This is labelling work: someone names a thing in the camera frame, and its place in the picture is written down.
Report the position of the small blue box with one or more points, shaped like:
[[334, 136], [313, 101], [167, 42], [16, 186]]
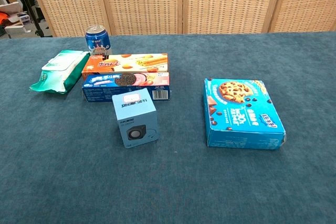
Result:
[[134, 119]]

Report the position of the orange egg roll box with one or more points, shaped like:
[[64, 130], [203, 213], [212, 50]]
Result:
[[126, 64]]

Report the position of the blue Oreo cookie box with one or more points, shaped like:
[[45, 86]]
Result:
[[102, 89]]

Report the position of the blue chocolate chip cookie box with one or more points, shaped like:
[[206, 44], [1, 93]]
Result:
[[244, 113]]

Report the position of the blue drink can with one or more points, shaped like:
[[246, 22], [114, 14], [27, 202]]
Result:
[[97, 40]]

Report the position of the green wet wipes pack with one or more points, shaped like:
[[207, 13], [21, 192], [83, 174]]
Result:
[[60, 72]]

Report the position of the teal felt table cloth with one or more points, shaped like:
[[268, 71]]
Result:
[[78, 169]]

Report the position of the black tripod stand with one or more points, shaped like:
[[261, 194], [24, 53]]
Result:
[[33, 16]]

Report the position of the white cardboard box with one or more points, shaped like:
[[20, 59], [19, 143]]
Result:
[[11, 6], [16, 29]]

